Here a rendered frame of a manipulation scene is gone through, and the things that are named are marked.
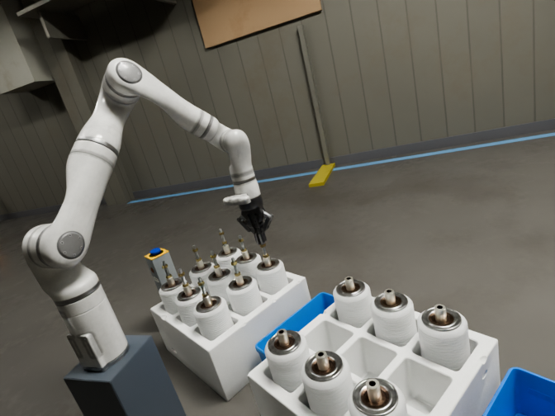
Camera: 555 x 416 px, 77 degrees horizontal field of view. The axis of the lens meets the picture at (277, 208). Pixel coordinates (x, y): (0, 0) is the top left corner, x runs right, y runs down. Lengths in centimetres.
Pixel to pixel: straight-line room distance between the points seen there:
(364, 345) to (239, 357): 36
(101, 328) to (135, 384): 15
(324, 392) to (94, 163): 65
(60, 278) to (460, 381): 82
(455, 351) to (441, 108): 257
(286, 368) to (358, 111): 264
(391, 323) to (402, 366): 9
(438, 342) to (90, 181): 78
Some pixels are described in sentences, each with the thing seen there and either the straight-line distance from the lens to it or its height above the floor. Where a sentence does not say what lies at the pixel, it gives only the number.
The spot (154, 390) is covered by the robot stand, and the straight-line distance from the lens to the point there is 98.
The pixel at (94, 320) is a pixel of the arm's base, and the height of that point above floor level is 42.
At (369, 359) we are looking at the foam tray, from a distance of 95.
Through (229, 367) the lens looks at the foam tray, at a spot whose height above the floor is 9.
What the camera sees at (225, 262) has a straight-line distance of 131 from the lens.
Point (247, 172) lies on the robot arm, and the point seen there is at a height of 57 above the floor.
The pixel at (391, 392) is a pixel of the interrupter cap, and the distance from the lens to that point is 69.
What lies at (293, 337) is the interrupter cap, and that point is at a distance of 83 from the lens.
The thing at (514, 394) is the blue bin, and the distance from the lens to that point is 98.
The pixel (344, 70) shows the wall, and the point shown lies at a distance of 319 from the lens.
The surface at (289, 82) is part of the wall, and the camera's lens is 328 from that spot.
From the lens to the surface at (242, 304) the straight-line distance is 108.
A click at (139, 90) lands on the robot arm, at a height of 85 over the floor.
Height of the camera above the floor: 77
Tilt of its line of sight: 18 degrees down
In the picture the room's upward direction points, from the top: 15 degrees counter-clockwise
